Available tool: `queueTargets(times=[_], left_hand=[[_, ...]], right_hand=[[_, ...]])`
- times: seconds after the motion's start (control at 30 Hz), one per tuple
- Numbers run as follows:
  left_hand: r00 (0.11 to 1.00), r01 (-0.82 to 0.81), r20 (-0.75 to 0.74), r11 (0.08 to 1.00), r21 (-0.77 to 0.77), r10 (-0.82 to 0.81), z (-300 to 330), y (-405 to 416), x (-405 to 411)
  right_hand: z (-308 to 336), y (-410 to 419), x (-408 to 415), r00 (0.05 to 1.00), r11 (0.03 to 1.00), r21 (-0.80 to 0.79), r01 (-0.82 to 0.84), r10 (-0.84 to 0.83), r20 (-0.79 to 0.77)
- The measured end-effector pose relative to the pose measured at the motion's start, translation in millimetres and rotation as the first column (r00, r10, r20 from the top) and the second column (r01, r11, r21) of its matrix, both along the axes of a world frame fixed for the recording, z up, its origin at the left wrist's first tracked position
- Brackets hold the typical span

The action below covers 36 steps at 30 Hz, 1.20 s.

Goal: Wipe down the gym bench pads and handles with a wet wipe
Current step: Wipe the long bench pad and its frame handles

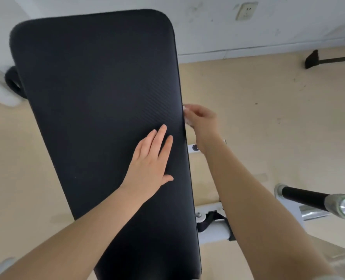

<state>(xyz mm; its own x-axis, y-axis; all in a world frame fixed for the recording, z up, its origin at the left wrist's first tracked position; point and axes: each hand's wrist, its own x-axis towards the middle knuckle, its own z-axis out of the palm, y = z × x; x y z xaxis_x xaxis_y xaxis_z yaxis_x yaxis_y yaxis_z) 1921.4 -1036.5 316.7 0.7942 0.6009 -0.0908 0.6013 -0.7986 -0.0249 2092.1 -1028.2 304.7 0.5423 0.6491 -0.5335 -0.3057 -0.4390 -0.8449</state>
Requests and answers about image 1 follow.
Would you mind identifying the white cleaning wipe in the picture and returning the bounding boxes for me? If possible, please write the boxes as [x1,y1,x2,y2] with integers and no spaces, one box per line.
[183,105,194,126]

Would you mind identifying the person's left hand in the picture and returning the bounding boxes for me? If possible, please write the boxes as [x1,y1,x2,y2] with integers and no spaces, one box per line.
[120,124,174,201]

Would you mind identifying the person's left forearm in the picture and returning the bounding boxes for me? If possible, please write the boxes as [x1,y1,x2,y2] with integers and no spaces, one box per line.
[0,186,145,280]

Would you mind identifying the person's right hand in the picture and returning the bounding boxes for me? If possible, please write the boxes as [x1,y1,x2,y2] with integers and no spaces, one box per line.
[183,104,223,154]

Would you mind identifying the person's right forearm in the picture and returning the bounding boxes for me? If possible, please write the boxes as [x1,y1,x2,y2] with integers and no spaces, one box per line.
[201,136,336,280]

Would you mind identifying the white exercise machine black roller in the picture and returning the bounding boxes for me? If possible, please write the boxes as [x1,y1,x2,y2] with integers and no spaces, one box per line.
[0,183,345,280]

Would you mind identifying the long black back pad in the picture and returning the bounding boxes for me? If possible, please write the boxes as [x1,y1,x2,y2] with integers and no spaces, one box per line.
[9,9,227,280]

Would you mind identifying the white wall socket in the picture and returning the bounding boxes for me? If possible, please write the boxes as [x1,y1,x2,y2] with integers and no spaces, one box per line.
[235,2,258,21]

